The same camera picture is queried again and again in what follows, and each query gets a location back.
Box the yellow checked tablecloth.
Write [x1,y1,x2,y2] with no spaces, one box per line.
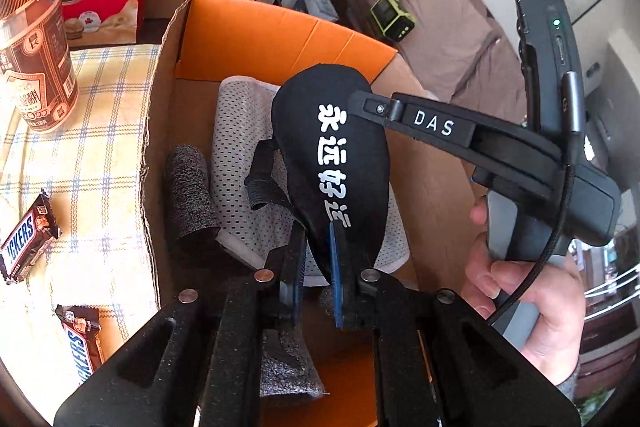
[0,44,166,408]

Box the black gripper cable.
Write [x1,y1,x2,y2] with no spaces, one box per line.
[485,72,587,325]

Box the dark grey sock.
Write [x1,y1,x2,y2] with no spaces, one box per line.
[164,144,221,253]

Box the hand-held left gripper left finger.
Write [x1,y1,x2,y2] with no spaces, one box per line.
[52,219,308,427]

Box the brown chocolate bar wrapper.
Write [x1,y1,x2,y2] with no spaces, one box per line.
[0,189,62,285]
[54,304,106,390]

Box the brown labelled jar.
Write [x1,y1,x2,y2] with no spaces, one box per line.
[0,0,81,135]

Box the green portable device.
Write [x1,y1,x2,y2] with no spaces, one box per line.
[370,0,417,42]

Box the person's right forearm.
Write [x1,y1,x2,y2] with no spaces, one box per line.
[547,357,585,404]

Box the large beige sofa cushion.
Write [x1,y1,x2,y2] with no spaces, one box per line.
[360,0,501,102]

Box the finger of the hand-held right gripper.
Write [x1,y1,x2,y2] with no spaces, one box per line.
[348,90,563,202]

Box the light grey sock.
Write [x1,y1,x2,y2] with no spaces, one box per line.
[259,329,328,400]

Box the orange cardboard box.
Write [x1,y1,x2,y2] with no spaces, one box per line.
[140,0,436,427]

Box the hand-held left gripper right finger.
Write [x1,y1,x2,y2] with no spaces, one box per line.
[327,224,583,427]

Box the light mesh fabric vest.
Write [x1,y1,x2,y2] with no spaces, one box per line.
[210,76,411,288]

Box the black cap with white print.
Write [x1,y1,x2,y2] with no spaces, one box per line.
[245,64,391,288]

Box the person's right hand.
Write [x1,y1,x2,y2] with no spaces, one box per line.
[462,197,586,383]

